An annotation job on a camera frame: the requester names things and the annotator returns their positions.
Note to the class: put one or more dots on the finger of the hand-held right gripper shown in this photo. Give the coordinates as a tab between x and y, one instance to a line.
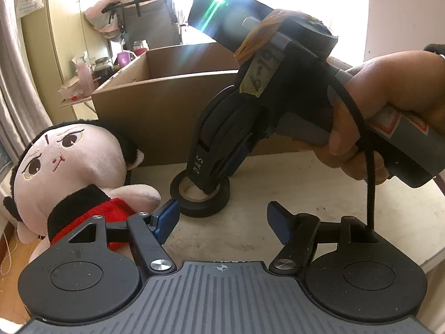
205	170
238	158

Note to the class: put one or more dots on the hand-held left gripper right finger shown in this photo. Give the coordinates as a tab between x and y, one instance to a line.
281	222

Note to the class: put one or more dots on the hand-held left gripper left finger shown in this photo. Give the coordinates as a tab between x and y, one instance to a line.
167	221

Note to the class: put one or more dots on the black tape roll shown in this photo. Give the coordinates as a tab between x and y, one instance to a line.
194	210

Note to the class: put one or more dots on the brown cardboard box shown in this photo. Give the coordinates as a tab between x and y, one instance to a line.
146	111

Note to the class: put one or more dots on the white desktop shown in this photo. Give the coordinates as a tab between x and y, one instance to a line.
399	215

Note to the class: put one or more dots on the person's right hand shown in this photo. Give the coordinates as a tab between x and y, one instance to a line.
393	76

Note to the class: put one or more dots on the plush doll in red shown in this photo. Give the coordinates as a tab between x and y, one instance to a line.
69	167

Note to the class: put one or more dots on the magenta plastic cup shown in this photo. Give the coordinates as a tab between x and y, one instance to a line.
124	61

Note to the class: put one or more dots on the dark glass teapot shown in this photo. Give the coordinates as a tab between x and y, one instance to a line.
103	69

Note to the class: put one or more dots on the pink plastic bottle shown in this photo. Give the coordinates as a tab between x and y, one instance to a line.
86	78

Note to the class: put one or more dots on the black wheelchair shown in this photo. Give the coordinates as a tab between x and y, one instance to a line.
149	24

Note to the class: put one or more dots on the tissue box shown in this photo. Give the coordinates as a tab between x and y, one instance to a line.
79	61

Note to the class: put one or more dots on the grey curtain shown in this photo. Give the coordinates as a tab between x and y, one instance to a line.
17	94

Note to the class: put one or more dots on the beige wardrobe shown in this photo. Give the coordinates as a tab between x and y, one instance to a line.
66	28

